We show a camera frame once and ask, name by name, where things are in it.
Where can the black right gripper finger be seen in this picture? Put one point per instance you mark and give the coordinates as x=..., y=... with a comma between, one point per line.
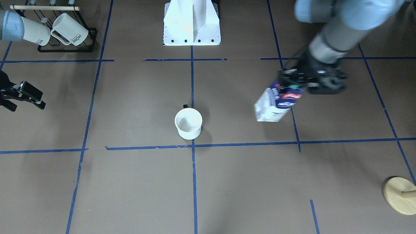
x=8, y=104
x=29, y=93

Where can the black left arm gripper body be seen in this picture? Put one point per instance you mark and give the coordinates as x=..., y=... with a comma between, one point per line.
x=307, y=67

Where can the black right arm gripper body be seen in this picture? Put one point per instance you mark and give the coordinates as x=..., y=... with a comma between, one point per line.
x=22, y=92

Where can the blue white milk carton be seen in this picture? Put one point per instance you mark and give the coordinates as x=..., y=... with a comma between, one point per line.
x=276, y=101

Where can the white smiley face cup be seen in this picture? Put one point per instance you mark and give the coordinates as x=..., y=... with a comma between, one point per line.
x=188, y=122

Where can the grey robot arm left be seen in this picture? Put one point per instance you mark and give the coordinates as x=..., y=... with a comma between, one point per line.
x=346, y=23

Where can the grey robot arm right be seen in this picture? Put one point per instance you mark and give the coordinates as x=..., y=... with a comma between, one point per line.
x=12, y=29

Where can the white ribbed HOME mug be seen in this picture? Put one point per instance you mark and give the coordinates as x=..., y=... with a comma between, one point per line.
x=68, y=31

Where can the round wooden stand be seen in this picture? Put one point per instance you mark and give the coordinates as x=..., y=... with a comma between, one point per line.
x=399, y=193

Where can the black wire mug rack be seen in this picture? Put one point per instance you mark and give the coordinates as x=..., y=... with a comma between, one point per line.
x=47, y=14

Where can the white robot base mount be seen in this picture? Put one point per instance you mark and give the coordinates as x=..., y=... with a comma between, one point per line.
x=191, y=23

